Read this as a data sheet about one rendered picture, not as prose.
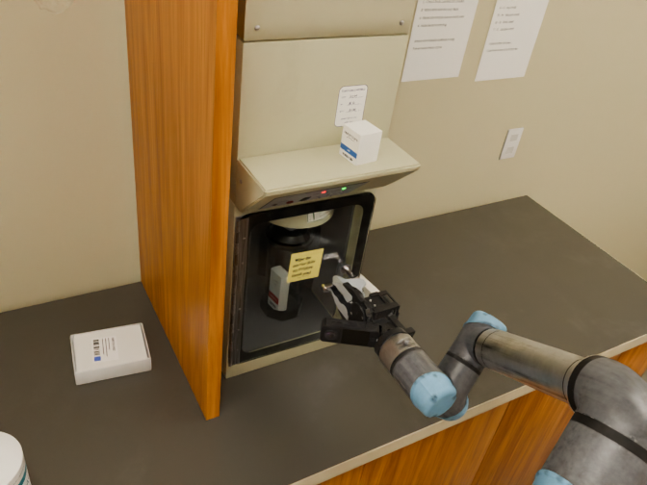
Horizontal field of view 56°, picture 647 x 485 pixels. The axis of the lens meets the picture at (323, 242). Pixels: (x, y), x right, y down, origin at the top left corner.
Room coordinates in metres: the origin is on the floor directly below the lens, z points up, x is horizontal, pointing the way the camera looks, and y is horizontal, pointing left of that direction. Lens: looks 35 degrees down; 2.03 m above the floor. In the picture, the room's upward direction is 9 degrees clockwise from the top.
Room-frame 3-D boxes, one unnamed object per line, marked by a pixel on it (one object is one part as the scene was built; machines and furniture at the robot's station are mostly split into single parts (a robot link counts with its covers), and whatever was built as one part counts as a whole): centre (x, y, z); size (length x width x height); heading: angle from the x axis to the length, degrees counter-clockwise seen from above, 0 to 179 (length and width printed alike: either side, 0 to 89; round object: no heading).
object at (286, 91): (1.13, 0.11, 1.33); 0.32 x 0.25 x 0.77; 124
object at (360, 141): (1.01, -0.04, 1.54); 0.05 x 0.05 x 0.06; 41
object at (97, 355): (0.94, 0.44, 0.96); 0.16 x 0.12 x 0.04; 118
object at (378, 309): (0.91, -0.14, 1.20); 0.12 x 0.09 x 0.08; 34
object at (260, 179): (0.98, 0.01, 1.46); 0.32 x 0.11 x 0.10; 124
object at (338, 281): (1.00, -0.07, 1.22); 0.09 x 0.06 x 0.03; 34
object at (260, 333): (1.02, 0.03, 1.19); 0.30 x 0.01 x 0.40; 124
